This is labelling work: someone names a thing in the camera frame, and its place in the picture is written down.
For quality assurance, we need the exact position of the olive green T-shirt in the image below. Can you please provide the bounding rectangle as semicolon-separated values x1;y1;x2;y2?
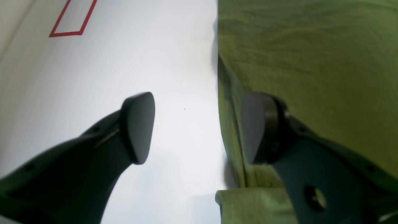
215;0;397;224

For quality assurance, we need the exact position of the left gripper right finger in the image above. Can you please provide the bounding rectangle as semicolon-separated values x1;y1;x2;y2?
241;92;398;224

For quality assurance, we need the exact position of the red warning triangle sticker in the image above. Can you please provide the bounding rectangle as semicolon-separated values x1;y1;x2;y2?
49;0;97;37

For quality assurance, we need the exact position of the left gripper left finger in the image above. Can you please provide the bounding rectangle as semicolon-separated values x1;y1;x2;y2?
0;92;155;224

